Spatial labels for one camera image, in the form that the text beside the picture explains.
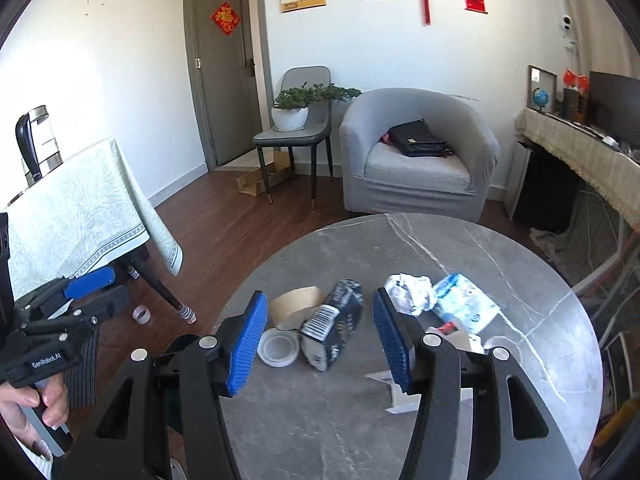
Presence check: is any cardboard box on floor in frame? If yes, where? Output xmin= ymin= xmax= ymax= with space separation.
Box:
xmin=236 ymin=152 xmax=292 ymax=197

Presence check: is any white round plastic lid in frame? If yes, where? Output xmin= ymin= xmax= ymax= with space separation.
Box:
xmin=257 ymin=328 xmax=299 ymax=368

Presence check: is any red fu door decoration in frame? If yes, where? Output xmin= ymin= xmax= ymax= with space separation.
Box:
xmin=210 ymin=2 xmax=242 ymax=36

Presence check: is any white security camera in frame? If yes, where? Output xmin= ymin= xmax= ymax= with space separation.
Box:
xmin=560 ymin=14 xmax=575 ymax=34

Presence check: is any white tissue paper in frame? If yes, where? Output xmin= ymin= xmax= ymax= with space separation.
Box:
xmin=384 ymin=273 xmax=437 ymax=316

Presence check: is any round grey marble coffee table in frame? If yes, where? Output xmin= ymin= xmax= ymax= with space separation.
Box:
xmin=224 ymin=214 xmax=602 ymax=479

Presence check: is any grey fabric armchair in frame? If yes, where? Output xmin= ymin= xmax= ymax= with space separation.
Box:
xmin=340 ymin=88 xmax=500 ymax=222

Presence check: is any pale green patterned tablecloth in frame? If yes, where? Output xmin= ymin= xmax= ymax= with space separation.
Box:
xmin=8 ymin=139 xmax=183 ymax=298

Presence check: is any beige fringed table runner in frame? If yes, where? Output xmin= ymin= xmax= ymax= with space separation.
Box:
xmin=515 ymin=108 xmax=640 ymax=232

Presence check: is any red paper decoration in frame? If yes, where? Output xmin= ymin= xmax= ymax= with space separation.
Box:
xmin=563 ymin=70 xmax=589 ymax=93

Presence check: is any grey door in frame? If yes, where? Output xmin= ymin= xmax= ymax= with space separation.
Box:
xmin=194 ymin=0 xmax=262 ymax=166

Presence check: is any grey dining chair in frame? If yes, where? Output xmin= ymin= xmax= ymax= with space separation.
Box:
xmin=253 ymin=66 xmax=334 ymax=209

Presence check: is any red white SanDisk package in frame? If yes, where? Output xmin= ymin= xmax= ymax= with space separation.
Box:
xmin=437 ymin=321 xmax=460 ymax=336

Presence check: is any black dining table leg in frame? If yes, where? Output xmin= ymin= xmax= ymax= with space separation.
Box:
xmin=124 ymin=256 xmax=198 ymax=325

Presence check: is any black bag on armchair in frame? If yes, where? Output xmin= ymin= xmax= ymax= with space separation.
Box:
xmin=387 ymin=120 xmax=454 ymax=158

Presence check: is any black chrome office chair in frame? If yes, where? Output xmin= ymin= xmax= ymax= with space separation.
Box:
xmin=15 ymin=105 xmax=63 ymax=188

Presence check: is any framed picture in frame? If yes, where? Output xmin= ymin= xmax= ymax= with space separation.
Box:
xmin=526 ymin=65 xmax=558 ymax=114

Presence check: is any person's left hand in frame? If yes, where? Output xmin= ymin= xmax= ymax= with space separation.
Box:
xmin=1 ymin=374 xmax=70 ymax=458

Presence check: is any clear tape roll on floor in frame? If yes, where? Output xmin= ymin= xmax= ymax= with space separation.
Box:
xmin=131 ymin=304 xmax=151 ymax=325

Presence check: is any grey striped floor mat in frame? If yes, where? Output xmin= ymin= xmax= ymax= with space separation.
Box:
xmin=64 ymin=328 xmax=100 ymax=410

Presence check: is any blue white wet wipes pack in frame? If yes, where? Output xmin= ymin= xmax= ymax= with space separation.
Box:
xmin=433 ymin=273 xmax=500 ymax=335

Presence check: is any black monitor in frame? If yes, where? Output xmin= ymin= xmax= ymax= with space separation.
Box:
xmin=586 ymin=72 xmax=640 ymax=150

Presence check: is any brown paper tape roll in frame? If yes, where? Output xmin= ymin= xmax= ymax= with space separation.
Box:
xmin=269 ymin=286 xmax=326 ymax=330

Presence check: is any potted green bonsai plant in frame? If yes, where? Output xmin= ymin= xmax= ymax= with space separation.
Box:
xmin=271 ymin=84 xmax=361 ymax=132

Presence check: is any small blue globe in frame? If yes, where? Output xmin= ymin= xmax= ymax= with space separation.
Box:
xmin=532 ymin=88 xmax=549 ymax=113

